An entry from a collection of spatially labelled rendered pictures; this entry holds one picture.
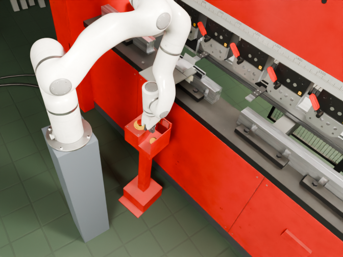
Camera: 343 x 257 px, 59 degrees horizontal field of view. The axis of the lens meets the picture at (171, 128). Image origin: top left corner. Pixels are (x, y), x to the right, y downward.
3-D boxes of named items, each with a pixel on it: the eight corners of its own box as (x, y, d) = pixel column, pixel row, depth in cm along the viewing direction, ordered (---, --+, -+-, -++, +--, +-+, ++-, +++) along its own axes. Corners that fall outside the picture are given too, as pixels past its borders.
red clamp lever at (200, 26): (197, 22, 139) (206, 42, 141) (203, 19, 141) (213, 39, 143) (195, 23, 141) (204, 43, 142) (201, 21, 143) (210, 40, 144)
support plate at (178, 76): (139, 73, 162) (139, 72, 161) (174, 56, 175) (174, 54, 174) (161, 92, 154) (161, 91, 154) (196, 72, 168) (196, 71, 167)
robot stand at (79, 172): (84, 243, 199) (57, 157, 122) (73, 221, 207) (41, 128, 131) (109, 228, 206) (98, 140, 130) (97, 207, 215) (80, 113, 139)
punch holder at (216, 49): (200, 47, 152) (206, 17, 139) (211, 41, 156) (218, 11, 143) (222, 62, 145) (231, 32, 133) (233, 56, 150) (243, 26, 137)
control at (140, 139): (124, 139, 174) (124, 119, 160) (143, 125, 182) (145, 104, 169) (150, 160, 167) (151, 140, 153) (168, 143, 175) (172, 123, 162)
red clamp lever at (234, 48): (230, 43, 131) (240, 63, 133) (237, 40, 133) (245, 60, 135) (228, 45, 132) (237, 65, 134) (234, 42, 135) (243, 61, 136)
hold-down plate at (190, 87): (161, 74, 181) (162, 70, 179) (168, 70, 184) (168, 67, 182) (197, 102, 169) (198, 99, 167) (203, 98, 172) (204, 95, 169)
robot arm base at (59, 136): (56, 159, 122) (46, 130, 108) (39, 127, 131) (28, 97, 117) (99, 140, 130) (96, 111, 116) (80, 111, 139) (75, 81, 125)
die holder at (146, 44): (101, 19, 212) (100, 6, 205) (108, 16, 215) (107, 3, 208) (148, 54, 192) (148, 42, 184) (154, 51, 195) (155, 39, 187)
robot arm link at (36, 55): (49, 119, 111) (33, 68, 93) (39, 86, 121) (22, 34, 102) (82, 110, 115) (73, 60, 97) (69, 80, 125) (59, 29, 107)
